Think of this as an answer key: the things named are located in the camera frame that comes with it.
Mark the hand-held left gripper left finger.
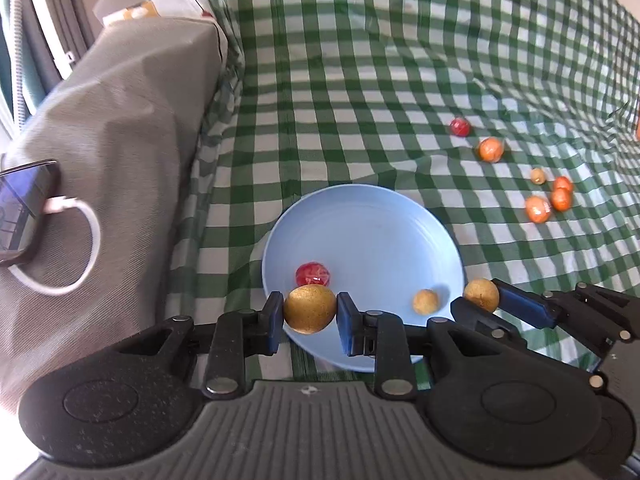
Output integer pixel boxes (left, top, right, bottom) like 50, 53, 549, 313
116, 291, 286, 402

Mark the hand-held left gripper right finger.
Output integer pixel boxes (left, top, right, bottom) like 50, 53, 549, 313
336, 291, 501, 402

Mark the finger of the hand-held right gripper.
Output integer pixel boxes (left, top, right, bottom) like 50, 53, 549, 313
450, 297, 606, 389
492, 278, 640, 347

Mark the medium tan round fruit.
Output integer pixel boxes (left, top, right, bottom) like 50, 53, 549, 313
463, 278, 500, 313

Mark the large golden brown round fruit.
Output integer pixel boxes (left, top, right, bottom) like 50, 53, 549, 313
283, 284, 338, 334

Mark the light blue plate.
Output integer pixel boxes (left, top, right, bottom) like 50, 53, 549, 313
262, 184, 466, 372

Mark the grey fabric cushion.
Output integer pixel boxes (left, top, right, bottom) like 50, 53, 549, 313
0, 14, 232, 417

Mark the green white checked cloth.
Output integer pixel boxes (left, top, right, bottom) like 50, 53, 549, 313
170, 0, 640, 382

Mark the black smartphone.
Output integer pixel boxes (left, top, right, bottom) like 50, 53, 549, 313
0, 158, 62, 267

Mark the white ribbed pipe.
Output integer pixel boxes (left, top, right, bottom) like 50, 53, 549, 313
8, 0, 29, 135

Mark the white charging cable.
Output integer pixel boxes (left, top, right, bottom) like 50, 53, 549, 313
9, 195, 102, 295

